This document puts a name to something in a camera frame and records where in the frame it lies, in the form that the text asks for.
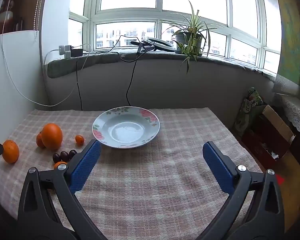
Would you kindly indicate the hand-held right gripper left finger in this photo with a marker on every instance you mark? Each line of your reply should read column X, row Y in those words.
column 86, row 165

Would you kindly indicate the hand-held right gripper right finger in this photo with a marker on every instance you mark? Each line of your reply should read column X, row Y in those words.
column 218, row 167

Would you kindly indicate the speckled orange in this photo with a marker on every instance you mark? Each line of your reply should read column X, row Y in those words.
column 10, row 151

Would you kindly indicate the dark plum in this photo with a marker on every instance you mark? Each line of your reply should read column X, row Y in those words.
column 63, row 156
column 72, row 153
column 56, row 158

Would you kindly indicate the orange kumquat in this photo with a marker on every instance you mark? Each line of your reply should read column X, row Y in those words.
column 79, row 140

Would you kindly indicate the small tangerine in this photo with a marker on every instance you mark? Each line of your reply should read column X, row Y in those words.
column 39, row 141
column 58, row 165

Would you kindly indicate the large round orange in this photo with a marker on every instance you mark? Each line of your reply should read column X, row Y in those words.
column 52, row 136

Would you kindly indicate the floral print plate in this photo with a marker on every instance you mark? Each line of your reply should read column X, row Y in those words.
column 126, row 130

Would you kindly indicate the bright red box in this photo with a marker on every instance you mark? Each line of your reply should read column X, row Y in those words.
column 280, row 180

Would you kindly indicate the green printed bag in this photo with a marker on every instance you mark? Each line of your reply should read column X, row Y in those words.
column 247, row 110

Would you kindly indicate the pink plaid tablecloth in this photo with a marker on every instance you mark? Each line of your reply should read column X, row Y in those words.
column 152, row 180

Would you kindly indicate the open cardboard box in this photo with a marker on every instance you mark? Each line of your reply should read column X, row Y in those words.
column 277, row 125

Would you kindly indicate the grey window sill mat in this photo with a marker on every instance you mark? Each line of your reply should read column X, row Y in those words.
column 62, row 67

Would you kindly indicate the black power adapter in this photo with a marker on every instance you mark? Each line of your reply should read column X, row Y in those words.
column 77, row 53

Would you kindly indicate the white power strip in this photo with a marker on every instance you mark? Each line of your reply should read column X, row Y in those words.
column 65, row 51

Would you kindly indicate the black clip device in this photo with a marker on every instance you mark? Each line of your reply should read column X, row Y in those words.
column 137, row 43

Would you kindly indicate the potted spider plant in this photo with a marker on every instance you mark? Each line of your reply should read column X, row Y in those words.
column 187, row 38

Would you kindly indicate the brown vase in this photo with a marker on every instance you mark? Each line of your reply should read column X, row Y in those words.
column 7, row 17

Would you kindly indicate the round white device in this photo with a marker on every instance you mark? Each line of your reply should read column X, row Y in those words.
column 162, row 43

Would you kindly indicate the white window frame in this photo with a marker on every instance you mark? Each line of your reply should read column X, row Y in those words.
column 127, row 15

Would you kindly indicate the green yellow wall painting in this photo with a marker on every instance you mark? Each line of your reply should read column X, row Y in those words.
column 292, row 30

